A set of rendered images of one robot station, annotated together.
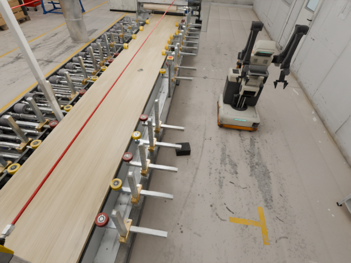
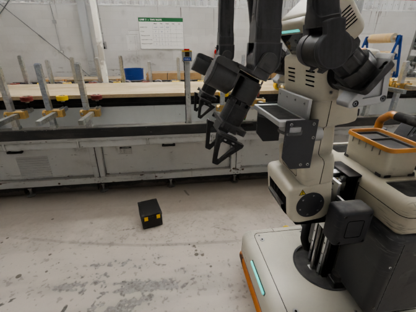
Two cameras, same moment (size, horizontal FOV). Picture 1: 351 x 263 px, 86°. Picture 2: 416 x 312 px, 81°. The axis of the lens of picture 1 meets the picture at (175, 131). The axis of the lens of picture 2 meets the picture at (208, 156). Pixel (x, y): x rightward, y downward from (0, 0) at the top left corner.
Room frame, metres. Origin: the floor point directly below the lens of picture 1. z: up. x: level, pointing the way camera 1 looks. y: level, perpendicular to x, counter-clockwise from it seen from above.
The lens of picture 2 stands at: (1.81, -1.73, 1.24)
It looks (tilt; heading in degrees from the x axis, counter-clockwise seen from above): 24 degrees down; 76
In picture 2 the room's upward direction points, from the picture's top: straight up
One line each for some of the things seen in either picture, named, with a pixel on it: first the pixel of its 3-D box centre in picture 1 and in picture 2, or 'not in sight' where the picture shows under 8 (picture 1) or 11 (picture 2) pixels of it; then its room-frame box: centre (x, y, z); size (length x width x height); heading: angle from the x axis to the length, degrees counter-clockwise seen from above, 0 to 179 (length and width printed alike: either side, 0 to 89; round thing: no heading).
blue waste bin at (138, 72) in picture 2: not in sight; (135, 80); (1.52, 5.82, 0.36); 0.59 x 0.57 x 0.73; 84
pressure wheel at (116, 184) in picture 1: (117, 187); not in sight; (0.68, 0.41, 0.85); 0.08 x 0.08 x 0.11
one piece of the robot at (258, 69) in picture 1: (256, 74); (285, 124); (2.27, -0.99, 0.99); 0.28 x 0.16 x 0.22; 84
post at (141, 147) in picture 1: (143, 163); (8, 102); (0.88, 0.24, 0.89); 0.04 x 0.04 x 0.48; 84
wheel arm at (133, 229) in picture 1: (133, 229); not in sight; (0.41, 0.24, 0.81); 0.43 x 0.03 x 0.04; 84
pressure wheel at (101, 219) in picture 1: (103, 222); not in sight; (0.44, 0.43, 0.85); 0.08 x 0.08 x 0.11
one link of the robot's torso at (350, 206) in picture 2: (252, 90); (312, 206); (2.39, -1.07, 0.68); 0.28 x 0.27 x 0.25; 84
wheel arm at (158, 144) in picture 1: (158, 144); (53, 115); (1.16, 0.16, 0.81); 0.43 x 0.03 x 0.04; 84
